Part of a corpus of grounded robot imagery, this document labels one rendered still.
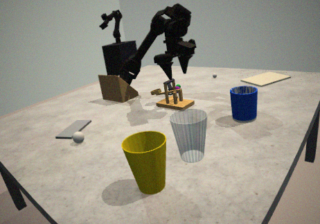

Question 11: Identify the blue cup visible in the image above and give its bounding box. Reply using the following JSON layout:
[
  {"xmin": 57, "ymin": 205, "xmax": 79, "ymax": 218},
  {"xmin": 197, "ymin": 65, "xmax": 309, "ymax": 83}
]
[{"xmin": 230, "ymin": 86, "xmax": 258, "ymax": 123}]

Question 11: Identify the white ball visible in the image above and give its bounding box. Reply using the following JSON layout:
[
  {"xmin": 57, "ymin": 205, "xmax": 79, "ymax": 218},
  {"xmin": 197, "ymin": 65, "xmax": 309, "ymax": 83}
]
[{"xmin": 73, "ymin": 131, "xmax": 85, "ymax": 144}]

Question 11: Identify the olive yellow cup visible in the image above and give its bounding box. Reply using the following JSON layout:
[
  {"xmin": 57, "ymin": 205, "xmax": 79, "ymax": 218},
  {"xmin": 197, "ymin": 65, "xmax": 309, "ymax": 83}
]
[{"xmin": 122, "ymin": 131, "xmax": 166, "ymax": 195}]

